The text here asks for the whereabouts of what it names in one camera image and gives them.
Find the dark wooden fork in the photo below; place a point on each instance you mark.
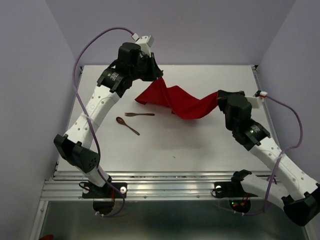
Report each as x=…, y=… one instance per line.
x=132, y=114

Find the red cloth napkin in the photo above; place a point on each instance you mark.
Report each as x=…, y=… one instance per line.
x=180, y=102

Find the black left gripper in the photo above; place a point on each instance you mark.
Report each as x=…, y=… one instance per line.
x=155, y=72

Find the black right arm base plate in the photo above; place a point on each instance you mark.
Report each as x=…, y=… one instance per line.
x=229, y=189

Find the aluminium front rail frame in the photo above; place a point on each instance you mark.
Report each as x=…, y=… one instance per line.
x=141, y=185

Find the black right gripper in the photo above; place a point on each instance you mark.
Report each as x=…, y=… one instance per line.
x=223, y=96

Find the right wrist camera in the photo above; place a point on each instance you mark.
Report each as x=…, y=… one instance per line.
x=257, y=99

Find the dark wooden spoon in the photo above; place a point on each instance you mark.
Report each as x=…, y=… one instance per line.
x=121, y=121

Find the aluminium left side rail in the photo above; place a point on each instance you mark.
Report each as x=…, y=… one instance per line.
x=65, y=120

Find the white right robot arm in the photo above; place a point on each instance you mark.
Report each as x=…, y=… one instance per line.
x=288, y=187

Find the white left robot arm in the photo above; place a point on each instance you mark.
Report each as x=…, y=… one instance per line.
x=74, y=145

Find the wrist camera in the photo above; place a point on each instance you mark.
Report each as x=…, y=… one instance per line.
x=145, y=42
x=257, y=99

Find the red object bottom left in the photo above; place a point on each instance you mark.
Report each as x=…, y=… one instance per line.
x=47, y=237

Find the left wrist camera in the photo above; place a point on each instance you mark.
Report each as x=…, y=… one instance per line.
x=145, y=42

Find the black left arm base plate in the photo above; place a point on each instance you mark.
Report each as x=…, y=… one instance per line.
x=91, y=191

